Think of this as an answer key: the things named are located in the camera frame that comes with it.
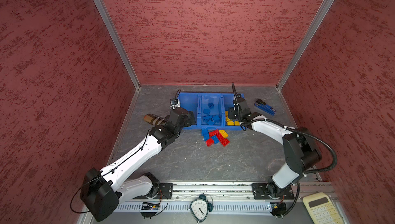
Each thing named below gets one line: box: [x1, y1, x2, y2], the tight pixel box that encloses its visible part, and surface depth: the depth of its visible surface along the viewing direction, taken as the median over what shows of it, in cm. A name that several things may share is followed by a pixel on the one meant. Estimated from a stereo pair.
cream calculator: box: [302, 191, 345, 224], surface depth 70 cm
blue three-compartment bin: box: [177, 92, 243, 130], surface depth 99 cm
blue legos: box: [202, 102, 220, 126], surface depth 100 cm
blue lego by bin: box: [201, 128, 210, 141], surface depth 92 cm
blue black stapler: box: [254, 98, 277, 116], surface depth 108 cm
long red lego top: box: [208, 129, 229, 146], surface depth 94 cm
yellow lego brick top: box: [218, 129, 229, 139], surface depth 96 cm
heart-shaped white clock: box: [187, 194, 214, 224], surface depth 68 cm
